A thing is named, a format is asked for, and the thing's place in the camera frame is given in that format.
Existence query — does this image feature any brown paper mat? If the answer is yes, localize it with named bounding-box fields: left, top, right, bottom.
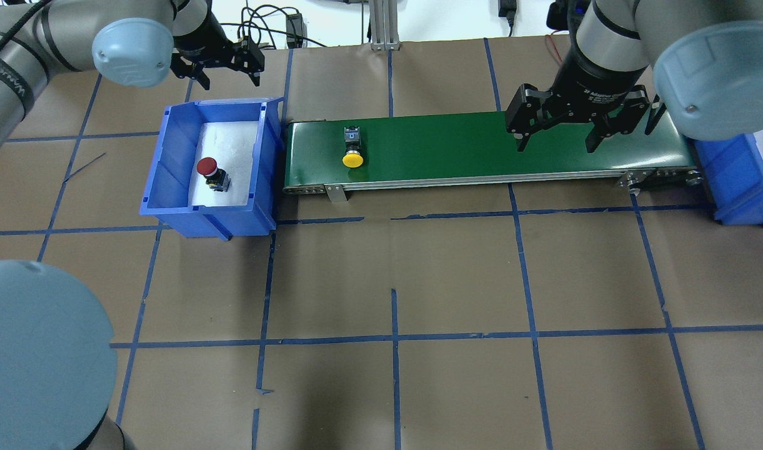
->
left=0, top=37, right=763, bottom=449

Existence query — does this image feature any blue storage bin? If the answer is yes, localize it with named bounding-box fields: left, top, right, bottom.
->
left=694, top=133, right=763, bottom=226
left=139, top=97, right=284, bottom=241

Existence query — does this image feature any yellow push button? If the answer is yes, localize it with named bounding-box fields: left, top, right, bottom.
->
left=342, top=126, right=364, bottom=169

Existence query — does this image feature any aluminium frame post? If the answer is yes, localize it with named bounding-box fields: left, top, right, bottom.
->
left=367, top=0, right=401, bottom=53

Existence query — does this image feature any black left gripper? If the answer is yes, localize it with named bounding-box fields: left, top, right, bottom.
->
left=170, top=12, right=265, bottom=91

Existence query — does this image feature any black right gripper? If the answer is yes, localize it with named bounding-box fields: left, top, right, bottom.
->
left=505, top=44, right=663, bottom=154

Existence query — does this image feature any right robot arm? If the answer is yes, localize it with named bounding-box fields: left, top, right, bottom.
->
left=505, top=1, right=763, bottom=152

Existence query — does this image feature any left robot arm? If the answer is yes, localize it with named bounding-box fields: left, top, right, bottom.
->
left=0, top=1, right=265, bottom=449

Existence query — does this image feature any black power adapter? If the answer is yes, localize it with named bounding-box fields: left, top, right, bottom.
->
left=285, top=12, right=306, bottom=49

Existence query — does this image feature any green conveyor belt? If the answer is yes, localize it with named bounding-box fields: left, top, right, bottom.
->
left=284, top=112, right=697, bottom=194

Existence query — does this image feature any blue right storage bin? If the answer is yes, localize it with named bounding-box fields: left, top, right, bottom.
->
left=694, top=133, right=763, bottom=226

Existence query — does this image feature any red push button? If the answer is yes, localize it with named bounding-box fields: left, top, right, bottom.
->
left=196, top=157, right=231, bottom=192

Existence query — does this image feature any blue left storage bin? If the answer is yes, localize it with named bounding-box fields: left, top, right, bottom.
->
left=139, top=97, right=284, bottom=241

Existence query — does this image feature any white foam pad left bin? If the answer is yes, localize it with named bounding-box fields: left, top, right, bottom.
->
left=189, top=121, right=259, bottom=207

